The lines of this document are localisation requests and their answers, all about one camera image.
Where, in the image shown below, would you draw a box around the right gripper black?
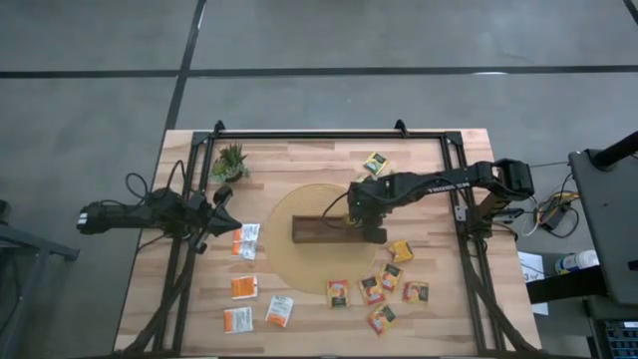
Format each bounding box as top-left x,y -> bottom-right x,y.
347,174 -> 400,245

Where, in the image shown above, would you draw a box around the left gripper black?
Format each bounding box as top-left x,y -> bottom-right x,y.
187,185 -> 244,255

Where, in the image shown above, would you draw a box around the white orange tea packet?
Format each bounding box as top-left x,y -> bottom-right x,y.
223,306 -> 254,334
230,241 -> 258,261
230,275 -> 259,300
264,294 -> 295,329
232,222 -> 262,244

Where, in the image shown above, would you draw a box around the brown wooden tea box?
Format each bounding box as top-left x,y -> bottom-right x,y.
291,214 -> 375,245

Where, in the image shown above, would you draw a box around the orange red mango tea packet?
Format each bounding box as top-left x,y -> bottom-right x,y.
402,280 -> 431,305
357,275 -> 387,307
378,262 -> 404,293

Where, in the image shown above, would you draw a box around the black tea packets in box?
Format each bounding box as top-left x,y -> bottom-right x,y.
367,303 -> 399,336

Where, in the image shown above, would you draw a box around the potted green succulent plant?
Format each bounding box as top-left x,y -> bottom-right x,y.
208,143 -> 251,184

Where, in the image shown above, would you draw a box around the round woven beige placemat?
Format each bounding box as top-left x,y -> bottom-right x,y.
262,182 -> 381,296

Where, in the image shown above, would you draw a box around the clear mango snack packet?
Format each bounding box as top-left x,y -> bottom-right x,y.
326,279 -> 351,309

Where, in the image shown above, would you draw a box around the white paper sheet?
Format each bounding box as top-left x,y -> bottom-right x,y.
516,250 -> 550,317

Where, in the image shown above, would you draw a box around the grey metal stand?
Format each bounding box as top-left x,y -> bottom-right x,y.
0,198 -> 81,359

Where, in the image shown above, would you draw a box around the white bottle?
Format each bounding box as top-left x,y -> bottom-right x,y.
554,249 -> 601,276

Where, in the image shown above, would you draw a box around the black keyboard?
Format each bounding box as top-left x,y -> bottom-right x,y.
590,318 -> 638,359

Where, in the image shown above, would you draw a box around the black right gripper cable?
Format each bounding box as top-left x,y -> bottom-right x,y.
321,191 -> 353,231

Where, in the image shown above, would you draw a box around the black aluminium table frame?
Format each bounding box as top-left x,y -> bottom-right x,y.
113,128 -> 542,359

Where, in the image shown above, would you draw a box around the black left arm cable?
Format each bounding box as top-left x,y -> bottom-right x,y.
123,158 -> 186,201

